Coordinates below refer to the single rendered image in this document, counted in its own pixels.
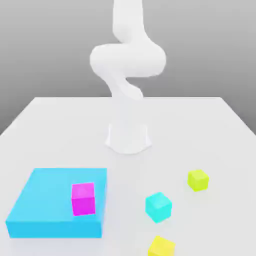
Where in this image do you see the small cyan cube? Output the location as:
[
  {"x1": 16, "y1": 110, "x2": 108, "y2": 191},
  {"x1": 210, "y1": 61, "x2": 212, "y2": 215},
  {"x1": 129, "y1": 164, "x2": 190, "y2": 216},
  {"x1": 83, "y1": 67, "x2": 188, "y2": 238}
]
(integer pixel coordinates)
[{"x1": 144, "y1": 191, "x2": 173, "y2": 224}]

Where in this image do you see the small magenta cube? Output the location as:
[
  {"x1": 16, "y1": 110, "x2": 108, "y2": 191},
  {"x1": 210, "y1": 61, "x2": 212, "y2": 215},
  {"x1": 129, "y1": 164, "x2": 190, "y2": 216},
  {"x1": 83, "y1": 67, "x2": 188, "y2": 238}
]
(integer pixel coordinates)
[{"x1": 71, "y1": 182, "x2": 96, "y2": 217}]

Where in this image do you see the small lime cube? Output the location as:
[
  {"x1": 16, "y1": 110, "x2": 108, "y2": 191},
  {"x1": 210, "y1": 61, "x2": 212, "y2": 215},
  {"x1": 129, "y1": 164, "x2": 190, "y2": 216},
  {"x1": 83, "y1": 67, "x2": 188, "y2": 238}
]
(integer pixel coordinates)
[{"x1": 187, "y1": 169, "x2": 210, "y2": 193}]

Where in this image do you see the small yellow cube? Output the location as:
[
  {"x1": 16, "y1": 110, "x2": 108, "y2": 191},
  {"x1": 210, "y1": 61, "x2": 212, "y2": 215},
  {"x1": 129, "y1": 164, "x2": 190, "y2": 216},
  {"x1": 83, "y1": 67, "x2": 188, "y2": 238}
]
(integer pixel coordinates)
[{"x1": 147, "y1": 235, "x2": 176, "y2": 256}]

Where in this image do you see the large blue box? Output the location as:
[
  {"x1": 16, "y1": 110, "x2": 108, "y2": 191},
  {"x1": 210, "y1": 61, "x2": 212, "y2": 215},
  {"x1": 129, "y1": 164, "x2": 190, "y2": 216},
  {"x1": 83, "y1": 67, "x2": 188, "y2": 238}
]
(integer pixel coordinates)
[{"x1": 5, "y1": 167, "x2": 108, "y2": 239}]

